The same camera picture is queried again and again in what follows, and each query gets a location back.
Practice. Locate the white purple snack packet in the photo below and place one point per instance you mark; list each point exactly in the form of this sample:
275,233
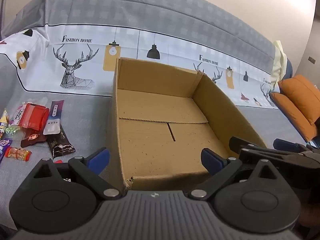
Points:
53,120

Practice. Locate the tiny red packet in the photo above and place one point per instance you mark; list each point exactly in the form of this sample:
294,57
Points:
58,161

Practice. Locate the dark brown chocolate bar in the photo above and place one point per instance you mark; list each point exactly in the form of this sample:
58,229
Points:
60,145

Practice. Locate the orange pillow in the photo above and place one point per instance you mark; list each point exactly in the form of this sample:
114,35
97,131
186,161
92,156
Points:
290,112
300,92

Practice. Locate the glossy red snack bag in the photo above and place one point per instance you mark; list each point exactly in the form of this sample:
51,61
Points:
32,138

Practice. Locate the yellow snack packet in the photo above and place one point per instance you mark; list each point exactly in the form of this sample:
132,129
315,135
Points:
3,120

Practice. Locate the clear crinkled wrapper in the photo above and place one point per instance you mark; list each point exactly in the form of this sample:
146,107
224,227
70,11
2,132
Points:
12,130

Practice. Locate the cardboard box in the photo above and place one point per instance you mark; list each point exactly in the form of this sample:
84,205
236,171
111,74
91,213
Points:
150,135

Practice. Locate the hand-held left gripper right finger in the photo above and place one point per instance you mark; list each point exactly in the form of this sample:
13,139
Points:
212,158

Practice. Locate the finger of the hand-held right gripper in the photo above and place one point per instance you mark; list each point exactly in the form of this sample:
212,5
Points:
285,144
287,157

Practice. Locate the cream pillow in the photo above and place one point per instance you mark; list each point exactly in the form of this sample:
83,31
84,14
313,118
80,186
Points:
278,60

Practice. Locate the red snack packet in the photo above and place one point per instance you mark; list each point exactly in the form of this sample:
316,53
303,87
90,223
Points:
35,116

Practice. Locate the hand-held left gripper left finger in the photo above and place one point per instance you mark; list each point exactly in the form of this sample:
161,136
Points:
100,158

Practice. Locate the wall switch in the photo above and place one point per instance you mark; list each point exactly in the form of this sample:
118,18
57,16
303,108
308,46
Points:
312,60

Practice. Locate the small orange red packet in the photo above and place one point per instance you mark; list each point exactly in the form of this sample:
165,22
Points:
17,153

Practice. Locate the pink white snack packet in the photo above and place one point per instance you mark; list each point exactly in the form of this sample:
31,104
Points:
16,115

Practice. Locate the blue pillow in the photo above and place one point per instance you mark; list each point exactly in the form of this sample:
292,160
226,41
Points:
288,68

